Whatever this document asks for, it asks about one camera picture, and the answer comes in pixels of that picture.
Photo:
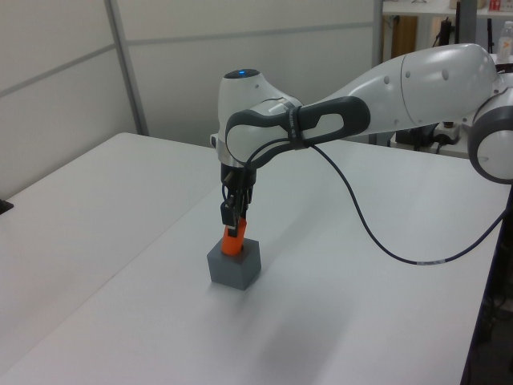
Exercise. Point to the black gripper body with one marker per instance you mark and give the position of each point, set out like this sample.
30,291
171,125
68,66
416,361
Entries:
240,180

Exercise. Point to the orange cylinder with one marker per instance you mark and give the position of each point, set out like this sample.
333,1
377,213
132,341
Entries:
232,245

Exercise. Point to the grey block with hole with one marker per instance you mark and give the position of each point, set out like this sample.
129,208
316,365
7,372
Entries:
234,272

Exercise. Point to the brown wooden panel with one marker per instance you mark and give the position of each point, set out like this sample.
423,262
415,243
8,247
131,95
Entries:
405,36

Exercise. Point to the grey partition post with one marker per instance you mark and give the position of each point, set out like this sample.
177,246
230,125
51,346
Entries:
378,32
127,68

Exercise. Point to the clear bottle orange label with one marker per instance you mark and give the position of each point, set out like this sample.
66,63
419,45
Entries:
507,44

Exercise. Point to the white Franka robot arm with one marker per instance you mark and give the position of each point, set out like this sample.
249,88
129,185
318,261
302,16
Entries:
433,80

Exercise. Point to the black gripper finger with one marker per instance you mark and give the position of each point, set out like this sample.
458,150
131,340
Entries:
227,214
242,228

